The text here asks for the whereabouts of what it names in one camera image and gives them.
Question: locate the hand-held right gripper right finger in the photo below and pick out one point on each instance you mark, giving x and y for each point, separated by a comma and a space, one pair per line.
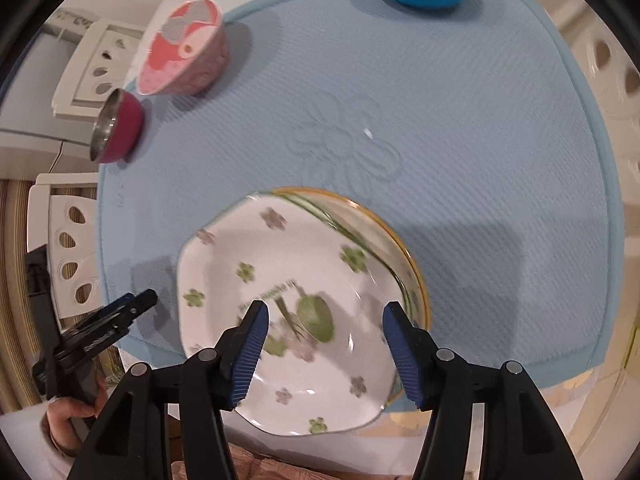
405, 355

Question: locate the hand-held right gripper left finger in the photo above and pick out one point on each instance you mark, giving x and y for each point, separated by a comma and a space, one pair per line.
247, 355

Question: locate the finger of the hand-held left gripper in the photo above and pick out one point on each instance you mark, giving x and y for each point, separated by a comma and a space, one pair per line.
95, 337
132, 304

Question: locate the round blue flower plate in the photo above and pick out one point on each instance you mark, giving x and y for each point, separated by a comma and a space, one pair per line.
372, 232

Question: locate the large hexagonal floral plate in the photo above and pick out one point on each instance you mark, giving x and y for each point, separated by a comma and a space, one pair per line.
310, 240

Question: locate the red steel bowl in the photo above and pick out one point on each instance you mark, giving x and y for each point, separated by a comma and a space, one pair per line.
125, 125

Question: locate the pink cartoon bowl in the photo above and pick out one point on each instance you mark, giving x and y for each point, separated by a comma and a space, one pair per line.
200, 65

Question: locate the person's left forearm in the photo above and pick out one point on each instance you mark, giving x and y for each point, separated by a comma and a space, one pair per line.
25, 440

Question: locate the person's left hand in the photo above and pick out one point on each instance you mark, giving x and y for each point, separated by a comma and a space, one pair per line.
70, 425

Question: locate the white dining chair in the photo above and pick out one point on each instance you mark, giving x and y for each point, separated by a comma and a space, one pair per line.
90, 60
55, 220
600, 85

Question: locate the person's pink clothing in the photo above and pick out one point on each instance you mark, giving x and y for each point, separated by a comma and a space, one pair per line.
300, 467

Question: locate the light blue table mat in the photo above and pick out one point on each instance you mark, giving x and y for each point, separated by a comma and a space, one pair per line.
475, 160

